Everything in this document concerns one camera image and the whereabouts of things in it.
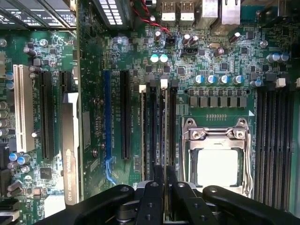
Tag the vented metal slot bracket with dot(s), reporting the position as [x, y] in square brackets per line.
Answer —
[111, 12]

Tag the white PCI expansion slot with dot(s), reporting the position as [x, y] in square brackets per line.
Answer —
[21, 107]

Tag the long black expansion slot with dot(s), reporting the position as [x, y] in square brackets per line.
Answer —
[125, 112]
[46, 112]

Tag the blue expansion slot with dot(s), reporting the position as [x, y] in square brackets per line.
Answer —
[107, 112]

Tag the silver mounting screw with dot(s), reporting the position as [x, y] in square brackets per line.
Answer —
[43, 42]
[263, 43]

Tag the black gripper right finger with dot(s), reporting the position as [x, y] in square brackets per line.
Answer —
[187, 206]

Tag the metal USB port block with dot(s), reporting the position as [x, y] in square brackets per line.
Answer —
[187, 12]
[168, 12]

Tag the metal locking lever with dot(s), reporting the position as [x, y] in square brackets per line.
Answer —
[183, 150]
[248, 164]

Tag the dark cylindrical capacitor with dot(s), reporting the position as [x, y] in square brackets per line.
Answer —
[219, 52]
[235, 37]
[186, 39]
[194, 39]
[157, 35]

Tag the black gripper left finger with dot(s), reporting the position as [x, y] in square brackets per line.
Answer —
[150, 204]

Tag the metal CPU socket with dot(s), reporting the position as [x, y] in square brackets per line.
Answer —
[215, 134]

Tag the black four-pin header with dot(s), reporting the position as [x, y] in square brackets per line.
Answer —
[189, 51]

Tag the teal capped capacitor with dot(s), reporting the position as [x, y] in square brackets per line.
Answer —
[284, 57]
[237, 79]
[211, 79]
[274, 57]
[223, 79]
[256, 83]
[154, 58]
[199, 79]
[163, 58]

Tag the black fan connector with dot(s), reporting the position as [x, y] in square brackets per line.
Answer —
[170, 40]

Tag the Nvidia Quadro graphics card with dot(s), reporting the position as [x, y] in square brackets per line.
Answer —
[70, 145]

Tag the black labelled drive unit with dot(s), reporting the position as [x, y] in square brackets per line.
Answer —
[35, 14]

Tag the metal ethernet port block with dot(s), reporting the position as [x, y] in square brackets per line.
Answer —
[230, 11]

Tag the black square chip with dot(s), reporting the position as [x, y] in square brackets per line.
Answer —
[45, 173]

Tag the white plastic board connector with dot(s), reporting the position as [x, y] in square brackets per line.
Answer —
[55, 206]

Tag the silver CPU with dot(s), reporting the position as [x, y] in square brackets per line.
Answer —
[218, 167]

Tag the green PC motherboard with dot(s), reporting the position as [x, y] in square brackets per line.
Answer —
[211, 63]

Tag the RAM memory stick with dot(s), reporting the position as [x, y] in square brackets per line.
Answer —
[162, 129]

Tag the short black expansion slot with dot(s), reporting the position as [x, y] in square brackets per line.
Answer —
[65, 80]

